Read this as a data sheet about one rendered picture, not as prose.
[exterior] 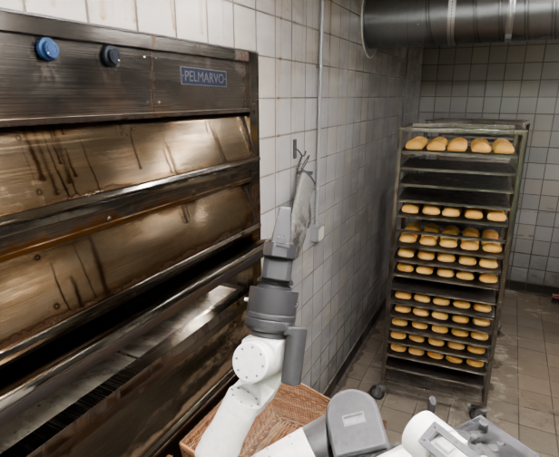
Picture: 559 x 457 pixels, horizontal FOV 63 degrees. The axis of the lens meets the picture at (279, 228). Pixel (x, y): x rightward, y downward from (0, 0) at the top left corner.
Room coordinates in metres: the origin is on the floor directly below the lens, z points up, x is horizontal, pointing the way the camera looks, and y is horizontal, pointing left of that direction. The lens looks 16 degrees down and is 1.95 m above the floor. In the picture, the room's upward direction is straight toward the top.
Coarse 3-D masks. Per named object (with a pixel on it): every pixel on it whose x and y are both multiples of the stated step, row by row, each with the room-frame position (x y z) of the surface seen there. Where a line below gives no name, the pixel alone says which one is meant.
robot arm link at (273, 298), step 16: (272, 256) 0.71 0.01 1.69; (288, 256) 0.71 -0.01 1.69; (272, 272) 0.71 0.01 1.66; (288, 272) 0.72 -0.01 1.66; (256, 288) 0.71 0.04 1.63; (272, 288) 0.71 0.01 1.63; (288, 288) 0.72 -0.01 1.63; (256, 304) 0.70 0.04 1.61; (272, 304) 0.69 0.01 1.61; (288, 304) 0.70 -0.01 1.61
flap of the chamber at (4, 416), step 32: (224, 256) 1.53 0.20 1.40; (256, 256) 1.47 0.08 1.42; (160, 288) 1.26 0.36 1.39; (96, 320) 1.06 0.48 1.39; (128, 320) 1.02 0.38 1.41; (160, 320) 1.02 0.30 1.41; (32, 352) 0.92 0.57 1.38; (64, 352) 0.88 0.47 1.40; (96, 352) 0.85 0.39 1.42; (0, 384) 0.77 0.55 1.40; (64, 384) 0.77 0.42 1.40; (0, 416) 0.66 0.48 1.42
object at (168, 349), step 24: (240, 288) 1.73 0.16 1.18; (216, 312) 1.52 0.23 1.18; (192, 336) 1.36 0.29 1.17; (144, 360) 1.20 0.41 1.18; (168, 360) 1.25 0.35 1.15; (120, 384) 1.08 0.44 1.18; (72, 408) 0.98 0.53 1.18; (96, 408) 1.00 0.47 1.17; (48, 432) 0.90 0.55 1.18; (72, 432) 0.93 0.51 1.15; (0, 456) 0.82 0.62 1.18; (24, 456) 0.82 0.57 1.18
